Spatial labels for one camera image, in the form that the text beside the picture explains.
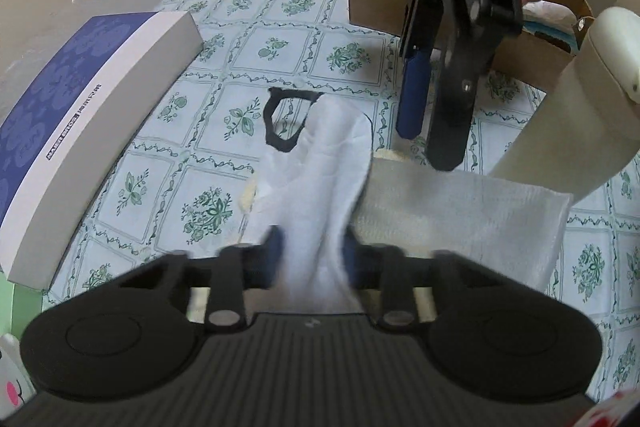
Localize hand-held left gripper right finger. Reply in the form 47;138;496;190
342;232;506;328

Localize red white patterned cloth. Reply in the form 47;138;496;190
575;389;640;427

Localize white grey face mask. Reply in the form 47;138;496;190
522;1;594;32

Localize white paper tissue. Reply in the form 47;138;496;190
350;159;572;294

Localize green box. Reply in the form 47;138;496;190
0;279;57;343

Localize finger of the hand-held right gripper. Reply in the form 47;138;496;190
426;47;489;174
396;47;432;140

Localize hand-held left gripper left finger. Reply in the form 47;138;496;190
117;227;286;325

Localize blue and white flat box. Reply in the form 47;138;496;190
0;11;204;291

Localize cream thermos bottle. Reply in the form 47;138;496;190
487;7;640;208

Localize green floral tablecloth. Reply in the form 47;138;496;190
50;0;640;408

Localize white face mask black straps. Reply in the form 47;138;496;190
245;88;375;315

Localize white bunny plush toy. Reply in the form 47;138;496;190
0;332;34;409

